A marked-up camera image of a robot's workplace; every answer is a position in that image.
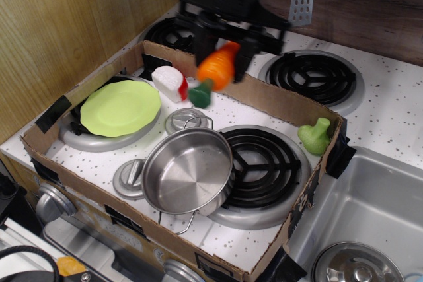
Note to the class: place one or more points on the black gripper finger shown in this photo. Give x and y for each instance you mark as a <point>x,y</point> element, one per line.
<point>204,43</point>
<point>248,49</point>

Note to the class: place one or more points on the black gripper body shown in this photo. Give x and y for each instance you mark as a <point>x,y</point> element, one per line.
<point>235,20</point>

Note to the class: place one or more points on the orange toy carrot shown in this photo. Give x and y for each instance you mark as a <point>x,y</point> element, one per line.
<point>214,74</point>

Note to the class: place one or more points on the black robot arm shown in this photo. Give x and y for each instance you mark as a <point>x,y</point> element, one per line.
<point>245,22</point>

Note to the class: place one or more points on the light green plate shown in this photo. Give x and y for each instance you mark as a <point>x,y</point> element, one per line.
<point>120,108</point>

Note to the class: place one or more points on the back left black burner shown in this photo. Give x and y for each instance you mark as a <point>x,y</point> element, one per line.
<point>166,32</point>

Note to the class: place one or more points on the white red toy cheese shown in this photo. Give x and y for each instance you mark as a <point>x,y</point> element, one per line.
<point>171,82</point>

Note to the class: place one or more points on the hanging metal spatula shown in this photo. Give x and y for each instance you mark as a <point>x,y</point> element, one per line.
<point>300,13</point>

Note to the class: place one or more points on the back right black burner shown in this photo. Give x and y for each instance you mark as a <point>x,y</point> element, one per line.
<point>321,76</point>

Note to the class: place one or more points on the green toy broccoli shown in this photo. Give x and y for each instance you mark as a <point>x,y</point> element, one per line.
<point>315,138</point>

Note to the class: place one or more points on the stainless steel pot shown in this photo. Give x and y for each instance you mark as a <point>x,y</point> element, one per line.
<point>189,172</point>

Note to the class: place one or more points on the silver knob left of pot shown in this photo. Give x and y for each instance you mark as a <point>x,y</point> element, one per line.
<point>127,180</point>

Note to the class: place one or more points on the grey toy sink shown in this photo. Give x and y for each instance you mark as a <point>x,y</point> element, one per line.
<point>377,201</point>

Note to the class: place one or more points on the cardboard fence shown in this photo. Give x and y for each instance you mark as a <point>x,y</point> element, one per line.
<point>285,105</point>

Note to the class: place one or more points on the silver front stove knob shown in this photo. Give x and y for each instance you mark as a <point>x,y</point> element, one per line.
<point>52,204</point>

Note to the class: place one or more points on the silver stove knob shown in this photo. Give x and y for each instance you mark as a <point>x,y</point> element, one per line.
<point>175,271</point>
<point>52,204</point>

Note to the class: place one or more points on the silver bottom stove knob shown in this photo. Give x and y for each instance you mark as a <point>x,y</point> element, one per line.
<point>175,271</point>

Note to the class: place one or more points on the steel lid in sink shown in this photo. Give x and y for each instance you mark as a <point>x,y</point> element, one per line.
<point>353,261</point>

